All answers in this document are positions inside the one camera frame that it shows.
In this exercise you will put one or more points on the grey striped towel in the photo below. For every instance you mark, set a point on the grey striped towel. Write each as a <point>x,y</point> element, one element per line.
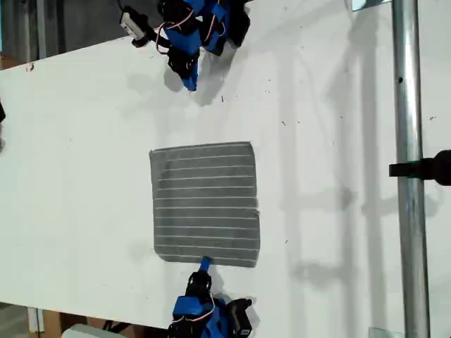
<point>206,204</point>

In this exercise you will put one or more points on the white plastic box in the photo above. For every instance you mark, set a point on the white plastic box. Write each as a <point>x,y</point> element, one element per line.
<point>88,331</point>

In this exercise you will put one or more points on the brown cardboard box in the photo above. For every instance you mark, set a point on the brown cardboard box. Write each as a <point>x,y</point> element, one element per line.
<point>53,322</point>

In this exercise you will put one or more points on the black object at table edge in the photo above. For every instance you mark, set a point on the black object at table edge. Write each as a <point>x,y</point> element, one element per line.
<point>1,112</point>

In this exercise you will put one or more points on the black clamp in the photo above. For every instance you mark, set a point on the black clamp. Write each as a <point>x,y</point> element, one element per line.
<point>423,169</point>

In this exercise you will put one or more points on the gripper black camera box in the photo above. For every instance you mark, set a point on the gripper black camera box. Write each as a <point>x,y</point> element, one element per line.
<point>242,317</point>
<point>132,24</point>

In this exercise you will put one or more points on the steel post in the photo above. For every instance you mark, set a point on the steel post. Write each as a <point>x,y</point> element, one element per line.
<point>408,105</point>

